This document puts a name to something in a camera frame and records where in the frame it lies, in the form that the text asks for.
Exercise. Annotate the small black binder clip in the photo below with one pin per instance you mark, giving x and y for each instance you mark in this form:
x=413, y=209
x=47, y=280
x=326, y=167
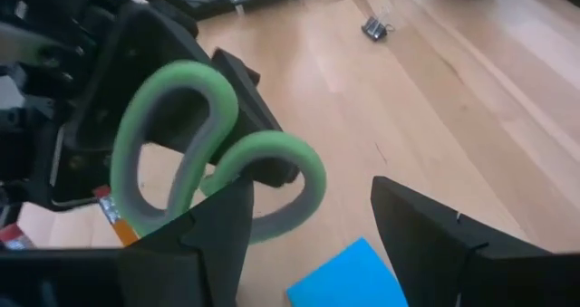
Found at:
x=375, y=27

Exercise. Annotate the blue sticky note pad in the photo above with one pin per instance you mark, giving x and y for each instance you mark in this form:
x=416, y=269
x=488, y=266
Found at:
x=349, y=280

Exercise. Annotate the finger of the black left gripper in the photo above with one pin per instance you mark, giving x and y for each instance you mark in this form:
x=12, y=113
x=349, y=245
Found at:
x=136, y=40
x=254, y=112

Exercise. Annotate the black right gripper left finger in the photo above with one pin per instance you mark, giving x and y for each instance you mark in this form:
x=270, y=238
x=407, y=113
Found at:
x=204, y=261

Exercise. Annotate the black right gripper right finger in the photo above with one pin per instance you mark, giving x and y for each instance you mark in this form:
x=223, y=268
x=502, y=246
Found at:
x=430, y=252

